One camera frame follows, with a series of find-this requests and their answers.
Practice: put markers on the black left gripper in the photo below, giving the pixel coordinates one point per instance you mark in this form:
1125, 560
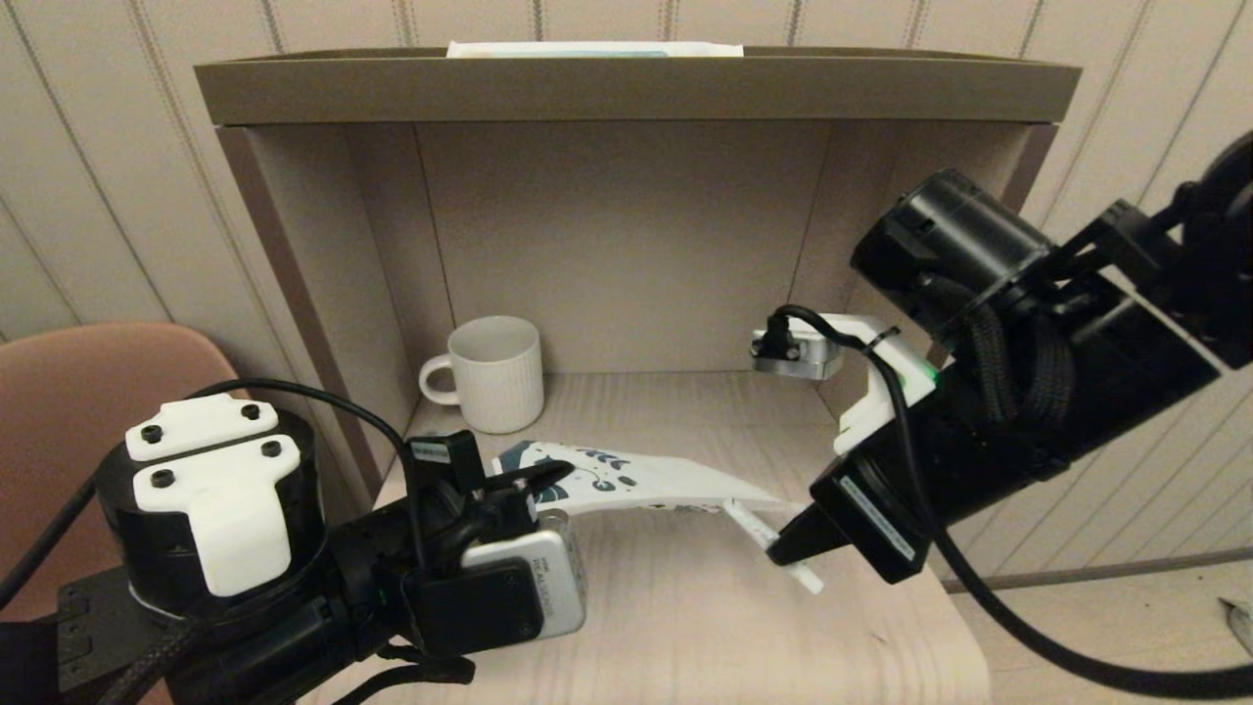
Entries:
362, 587

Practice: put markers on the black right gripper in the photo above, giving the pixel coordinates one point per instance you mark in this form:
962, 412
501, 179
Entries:
959, 480

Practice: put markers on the white horse print pouch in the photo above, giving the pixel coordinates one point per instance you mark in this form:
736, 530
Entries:
666, 485

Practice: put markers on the white ribbed ceramic mug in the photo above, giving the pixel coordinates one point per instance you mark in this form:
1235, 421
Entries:
499, 392

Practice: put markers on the taupe wooden shelf unit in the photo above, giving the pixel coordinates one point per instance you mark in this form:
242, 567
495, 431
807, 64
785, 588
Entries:
626, 245

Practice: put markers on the dark baseboard strip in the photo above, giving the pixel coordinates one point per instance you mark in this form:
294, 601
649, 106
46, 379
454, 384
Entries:
1077, 571

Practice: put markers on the white flat booklet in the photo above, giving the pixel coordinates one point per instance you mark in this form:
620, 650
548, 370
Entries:
587, 49

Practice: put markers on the brown plastic chair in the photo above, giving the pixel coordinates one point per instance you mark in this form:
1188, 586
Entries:
78, 411

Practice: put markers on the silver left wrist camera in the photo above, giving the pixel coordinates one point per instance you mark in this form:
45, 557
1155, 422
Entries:
558, 587

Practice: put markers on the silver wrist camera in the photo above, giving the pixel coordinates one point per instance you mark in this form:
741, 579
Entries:
558, 587
817, 357

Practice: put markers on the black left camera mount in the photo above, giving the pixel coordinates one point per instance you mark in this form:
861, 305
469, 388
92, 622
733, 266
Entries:
470, 607

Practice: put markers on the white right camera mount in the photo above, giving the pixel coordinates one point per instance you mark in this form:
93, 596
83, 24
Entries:
871, 411

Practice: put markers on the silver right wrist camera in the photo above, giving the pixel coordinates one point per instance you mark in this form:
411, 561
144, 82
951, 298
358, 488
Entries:
817, 357

